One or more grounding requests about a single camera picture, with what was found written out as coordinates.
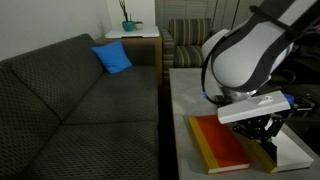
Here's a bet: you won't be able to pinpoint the striped armchair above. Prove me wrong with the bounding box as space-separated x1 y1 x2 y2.
160 17 218 88

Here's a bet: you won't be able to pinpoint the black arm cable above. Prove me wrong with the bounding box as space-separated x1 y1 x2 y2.
200 49 222 105

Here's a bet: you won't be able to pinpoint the dark grey fabric sofa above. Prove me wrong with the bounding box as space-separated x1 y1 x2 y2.
0 33 160 180

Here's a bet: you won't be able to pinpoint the grey window blinds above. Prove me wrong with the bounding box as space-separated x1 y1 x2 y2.
154 0 218 32

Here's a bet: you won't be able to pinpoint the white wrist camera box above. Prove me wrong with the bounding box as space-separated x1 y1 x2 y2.
216 90 296 125

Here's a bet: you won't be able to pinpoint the black case with silver trim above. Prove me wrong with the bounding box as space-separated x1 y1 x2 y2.
292 94 317 112

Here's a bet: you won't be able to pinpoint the grey folding closet doors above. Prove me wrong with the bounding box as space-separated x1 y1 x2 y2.
212 0 265 34

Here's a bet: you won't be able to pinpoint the blue square cushion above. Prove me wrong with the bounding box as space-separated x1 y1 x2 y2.
90 40 133 75

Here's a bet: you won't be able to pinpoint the plant in teal pot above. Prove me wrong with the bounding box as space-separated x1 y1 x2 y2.
118 0 136 33

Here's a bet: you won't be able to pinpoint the wooden side table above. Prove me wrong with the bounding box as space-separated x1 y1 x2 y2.
95 34 164 88

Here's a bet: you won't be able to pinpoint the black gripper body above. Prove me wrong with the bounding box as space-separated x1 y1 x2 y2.
231 113 288 141

